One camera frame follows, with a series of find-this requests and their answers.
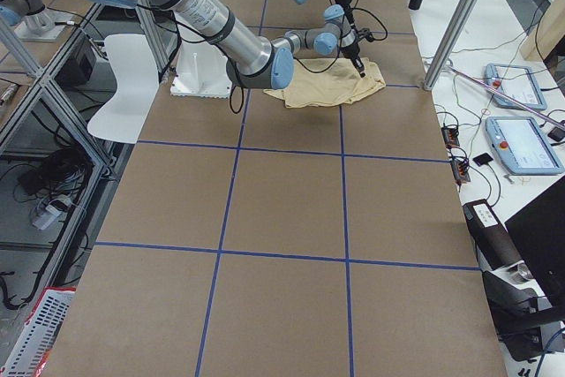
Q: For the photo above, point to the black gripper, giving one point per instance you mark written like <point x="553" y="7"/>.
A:
<point x="352" y="50"/>
<point x="345" y="9"/>

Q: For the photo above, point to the cream long-sleeve printed shirt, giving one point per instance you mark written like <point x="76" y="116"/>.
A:
<point x="340" y="84"/>

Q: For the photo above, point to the far blue teach pendant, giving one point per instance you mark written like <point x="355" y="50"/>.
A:
<point x="517" y="82"/>

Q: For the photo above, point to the blue teach pendant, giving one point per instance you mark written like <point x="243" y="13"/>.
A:
<point x="517" y="82"/>
<point x="522" y="147"/>

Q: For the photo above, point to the near blue teach pendant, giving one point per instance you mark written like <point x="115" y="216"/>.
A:
<point x="522" y="147"/>

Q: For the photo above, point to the white chair seat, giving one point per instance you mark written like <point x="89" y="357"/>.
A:
<point x="122" y="117"/>

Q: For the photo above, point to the black computer monitor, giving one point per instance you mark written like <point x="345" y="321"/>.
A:
<point x="537" y="231"/>

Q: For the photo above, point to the white plastic basket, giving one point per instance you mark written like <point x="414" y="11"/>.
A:
<point x="31" y="351"/>

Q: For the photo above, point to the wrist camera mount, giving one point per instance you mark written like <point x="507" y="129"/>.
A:
<point x="365" y="34"/>

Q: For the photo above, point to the aluminium frame post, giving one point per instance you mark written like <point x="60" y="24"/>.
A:
<point x="455" y="27"/>

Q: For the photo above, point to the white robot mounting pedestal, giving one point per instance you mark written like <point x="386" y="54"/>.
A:
<point x="201" y="72"/>

